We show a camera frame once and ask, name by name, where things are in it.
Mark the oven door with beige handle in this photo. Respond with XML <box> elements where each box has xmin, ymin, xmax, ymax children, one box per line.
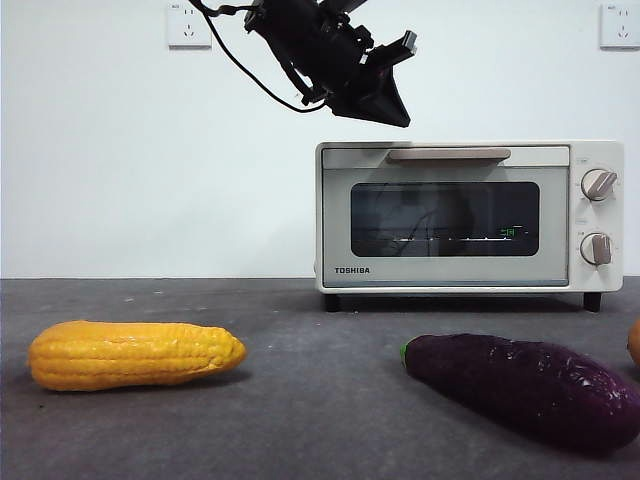
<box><xmin>320</xmin><ymin>145</ymin><xmax>571</xmax><ymax>289</ymax></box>

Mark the purple eggplant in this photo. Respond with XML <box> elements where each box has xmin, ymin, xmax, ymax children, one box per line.
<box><xmin>399</xmin><ymin>332</ymin><xmax>640</xmax><ymax>457</ymax></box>

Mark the beige oven knob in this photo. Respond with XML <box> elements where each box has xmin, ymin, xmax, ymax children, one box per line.
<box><xmin>580</xmin><ymin>168</ymin><xmax>619</xmax><ymax>203</ymax></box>
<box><xmin>579</xmin><ymin>231</ymin><xmax>615</xmax><ymax>266</ymax></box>

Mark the cream white toaster oven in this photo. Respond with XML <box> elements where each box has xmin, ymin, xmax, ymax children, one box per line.
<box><xmin>314</xmin><ymin>140</ymin><xmax>625</xmax><ymax>314</ymax></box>

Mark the brown potato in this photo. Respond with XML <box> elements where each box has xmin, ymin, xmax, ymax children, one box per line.
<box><xmin>627</xmin><ymin>318</ymin><xmax>640</xmax><ymax>366</ymax></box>

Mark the yellow corn cob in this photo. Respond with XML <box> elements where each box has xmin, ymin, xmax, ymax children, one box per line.
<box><xmin>27</xmin><ymin>320</ymin><xmax>248</xmax><ymax>392</ymax></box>

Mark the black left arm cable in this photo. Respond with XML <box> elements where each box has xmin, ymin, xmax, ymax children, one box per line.
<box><xmin>188</xmin><ymin>0</ymin><xmax>331</xmax><ymax>114</ymax></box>

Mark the white wall socket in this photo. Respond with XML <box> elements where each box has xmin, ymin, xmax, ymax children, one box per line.
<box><xmin>167</xmin><ymin>2</ymin><xmax>213</xmax><ymax>50</ymax></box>
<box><xmin>599</xmin><ymin>3</ymin><xmax>640</xmax><ymax>50</ymax></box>

